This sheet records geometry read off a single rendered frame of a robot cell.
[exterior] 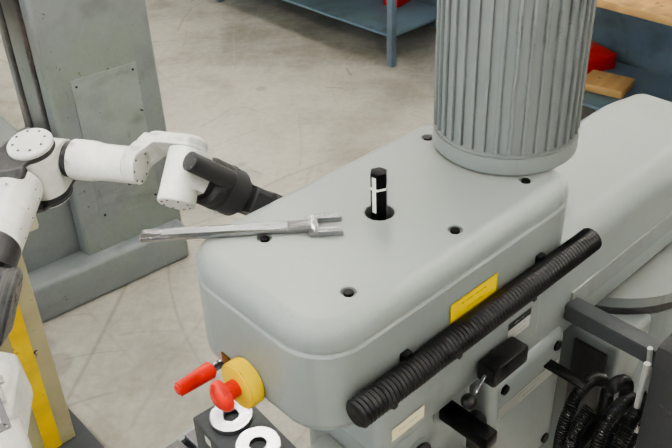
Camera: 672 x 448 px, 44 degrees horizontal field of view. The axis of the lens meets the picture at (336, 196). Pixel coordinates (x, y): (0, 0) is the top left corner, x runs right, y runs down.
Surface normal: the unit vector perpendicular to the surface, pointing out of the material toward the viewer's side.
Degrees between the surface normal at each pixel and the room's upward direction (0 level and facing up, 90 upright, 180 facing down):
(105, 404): 0
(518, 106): 90
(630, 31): 90
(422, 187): 0
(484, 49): 90
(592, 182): 0
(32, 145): 12
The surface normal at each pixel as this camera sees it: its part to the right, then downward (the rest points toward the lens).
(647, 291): -0.04, -0.84
